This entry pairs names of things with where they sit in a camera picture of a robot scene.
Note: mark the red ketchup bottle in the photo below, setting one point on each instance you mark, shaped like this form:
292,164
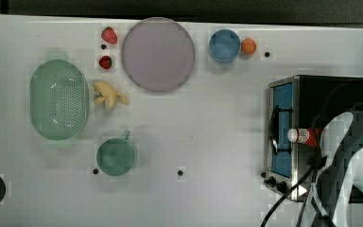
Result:
304,136

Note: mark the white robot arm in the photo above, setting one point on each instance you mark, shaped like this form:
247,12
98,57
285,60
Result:
341,144

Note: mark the black steel toaster oven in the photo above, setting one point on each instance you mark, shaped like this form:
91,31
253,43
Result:
297,103

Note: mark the lilac round plate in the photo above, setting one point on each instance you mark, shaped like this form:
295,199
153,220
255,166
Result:
158,55

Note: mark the green mug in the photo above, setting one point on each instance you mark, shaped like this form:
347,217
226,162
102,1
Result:
116,156

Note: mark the blue cup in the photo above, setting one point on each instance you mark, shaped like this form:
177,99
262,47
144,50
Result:
224,45

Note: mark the yellow banana bunch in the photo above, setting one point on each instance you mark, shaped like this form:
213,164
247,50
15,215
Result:
108,95

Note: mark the lower red strawberry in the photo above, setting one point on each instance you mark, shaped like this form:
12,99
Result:
105,62

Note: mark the red strawberry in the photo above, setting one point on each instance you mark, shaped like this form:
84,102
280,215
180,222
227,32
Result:
109,35
105,62

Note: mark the orange fruit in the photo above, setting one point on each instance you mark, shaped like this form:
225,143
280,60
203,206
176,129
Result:
248,46

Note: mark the upper red strawberry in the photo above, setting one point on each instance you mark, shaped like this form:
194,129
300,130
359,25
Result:
109,35

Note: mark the green perforated colander basket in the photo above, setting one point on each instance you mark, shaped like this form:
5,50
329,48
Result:
59,98

